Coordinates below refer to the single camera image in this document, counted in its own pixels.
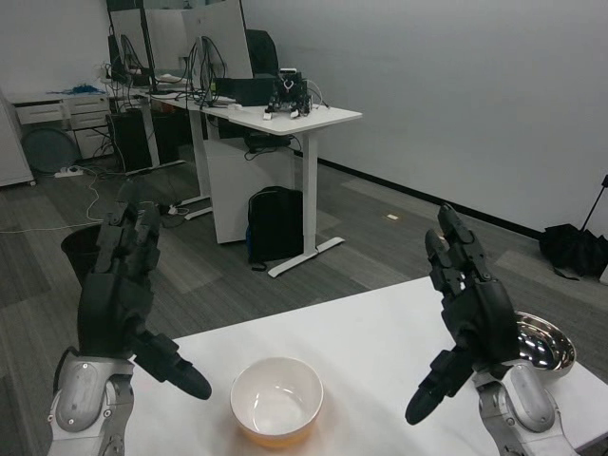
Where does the black backpack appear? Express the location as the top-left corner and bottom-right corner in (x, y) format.
(245, 185), (306, 273)

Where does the black computer tower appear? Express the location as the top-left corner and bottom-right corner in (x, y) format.
(106, 110), (154, 173)

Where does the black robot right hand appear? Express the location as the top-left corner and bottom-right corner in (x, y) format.
(404, 203), (519, 427)

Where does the white plastic bowl orange outside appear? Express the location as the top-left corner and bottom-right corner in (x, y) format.
(229, 356), (326, 450)

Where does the small black robot device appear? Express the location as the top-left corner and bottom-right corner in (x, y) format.
(262, 67), (315, 121)

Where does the round grey disc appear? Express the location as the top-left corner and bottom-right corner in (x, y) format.
(22, 126), (78, 174)

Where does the white standing desk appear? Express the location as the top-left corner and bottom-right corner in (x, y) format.
(200, 96), (364, 279)

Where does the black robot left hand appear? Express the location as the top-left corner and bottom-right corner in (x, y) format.
(75, 182), (214, 401)

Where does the black box on desk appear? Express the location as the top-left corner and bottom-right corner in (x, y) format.
(212, 76), (279, 107)

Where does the tall white cabinet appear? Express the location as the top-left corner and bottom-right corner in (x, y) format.
(0, 86), (36, 189)

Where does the black bag on floor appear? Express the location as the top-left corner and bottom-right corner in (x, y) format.
(538, 223), (608, 282)

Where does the black office chair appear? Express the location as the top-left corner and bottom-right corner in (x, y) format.
(243, 28), (280, 78)

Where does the white drawer cabinet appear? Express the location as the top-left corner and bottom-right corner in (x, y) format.
(10, 90), (114, 161)

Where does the black trash bin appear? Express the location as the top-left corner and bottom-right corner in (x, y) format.
(60, 224), (105, 287)

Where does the blue cable bundle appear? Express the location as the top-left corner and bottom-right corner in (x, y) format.
(47, 82), (106, 96)

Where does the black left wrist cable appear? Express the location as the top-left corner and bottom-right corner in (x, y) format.
(51, 346), (80, 389)

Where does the large white-backed monitor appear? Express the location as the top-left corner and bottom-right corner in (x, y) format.
(181, 0), (254, 83)

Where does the black tripod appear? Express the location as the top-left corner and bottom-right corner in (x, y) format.
(580, 172), (608, 287)

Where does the white floor cable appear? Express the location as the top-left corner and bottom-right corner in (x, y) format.
(0, 167), (125, 235)

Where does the shiny steel bowl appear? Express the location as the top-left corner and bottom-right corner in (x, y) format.
(514, 311), (578, 379)

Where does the black under-desk power brick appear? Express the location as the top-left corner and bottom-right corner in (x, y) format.
(242, 132), (292, 154)

